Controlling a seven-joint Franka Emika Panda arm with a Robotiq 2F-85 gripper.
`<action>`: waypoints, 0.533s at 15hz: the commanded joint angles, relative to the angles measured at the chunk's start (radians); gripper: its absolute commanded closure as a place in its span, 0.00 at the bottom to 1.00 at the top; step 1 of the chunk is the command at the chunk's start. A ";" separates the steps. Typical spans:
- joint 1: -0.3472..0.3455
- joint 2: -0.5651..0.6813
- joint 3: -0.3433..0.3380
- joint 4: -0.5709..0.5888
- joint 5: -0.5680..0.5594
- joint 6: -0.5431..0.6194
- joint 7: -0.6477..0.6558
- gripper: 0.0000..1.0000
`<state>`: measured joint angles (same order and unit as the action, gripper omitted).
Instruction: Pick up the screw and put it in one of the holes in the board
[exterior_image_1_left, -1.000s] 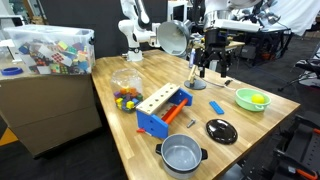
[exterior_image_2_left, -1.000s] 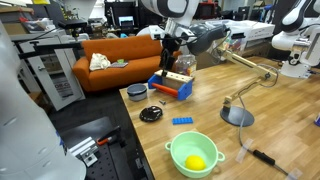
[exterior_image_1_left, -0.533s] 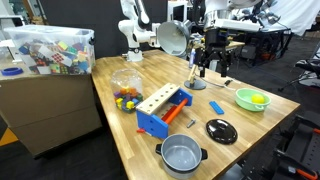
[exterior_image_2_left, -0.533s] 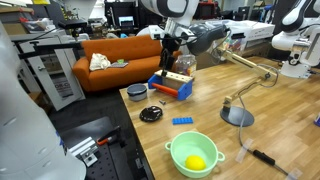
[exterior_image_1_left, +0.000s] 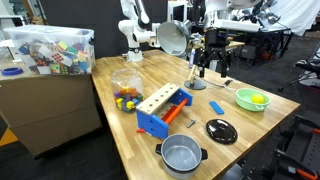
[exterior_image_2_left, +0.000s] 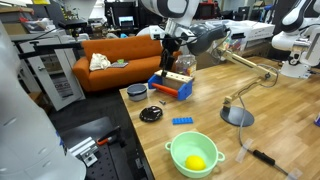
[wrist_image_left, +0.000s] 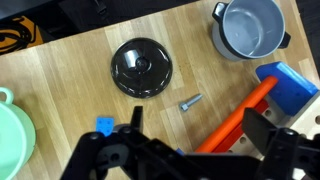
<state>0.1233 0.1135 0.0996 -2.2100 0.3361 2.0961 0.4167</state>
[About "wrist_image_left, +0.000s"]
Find black cable bundle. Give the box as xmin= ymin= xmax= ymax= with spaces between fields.
xmin=0 ymin=19 xmax=36 ymax=54

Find grey plastic toy screw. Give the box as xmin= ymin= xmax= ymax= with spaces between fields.
xmin=179 ymin=93 xmax=203 ymax=112

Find grey toy pot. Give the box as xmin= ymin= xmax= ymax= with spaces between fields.
xmin=211 ymin=0 xmax=292 ymax=62

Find blue studded brick plate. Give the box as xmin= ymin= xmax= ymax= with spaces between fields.
xmin=95 ymin=115 xmax=115 ymax=138

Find mint green bowl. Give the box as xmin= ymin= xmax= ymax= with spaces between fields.
xmin=0 ymin=87 xmax=37 ymax=180

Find wooden toy board blue ends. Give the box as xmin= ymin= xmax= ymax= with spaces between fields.
xmin=194 ymin=61 xmax=320 ymax=180

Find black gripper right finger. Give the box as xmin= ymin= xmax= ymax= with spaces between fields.
xmin=241 ymin=107 xmax=320 ymax=180

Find black round pot lid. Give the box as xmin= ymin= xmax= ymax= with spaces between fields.
xmin=110 ymin=37 xmax=174 ymax=99

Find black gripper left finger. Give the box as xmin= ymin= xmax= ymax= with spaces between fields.
xmin=61 ymin=105 xmax=198 ymax=180

